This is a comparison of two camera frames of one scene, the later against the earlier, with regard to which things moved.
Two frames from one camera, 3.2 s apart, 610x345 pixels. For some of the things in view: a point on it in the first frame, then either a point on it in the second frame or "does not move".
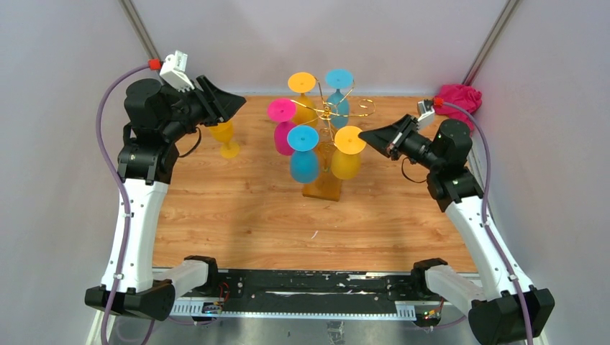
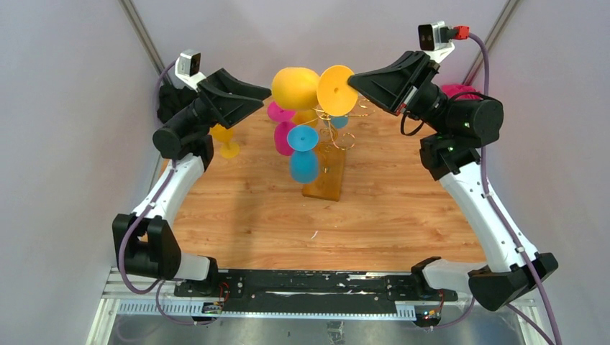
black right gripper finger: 383,139 to 390,88
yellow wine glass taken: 346,159 to 298,88
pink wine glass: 283,111 does not move
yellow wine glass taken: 224,131 does not move
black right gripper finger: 385,136 to 393,80
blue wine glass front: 304,163 does not move
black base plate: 314,291 does not move
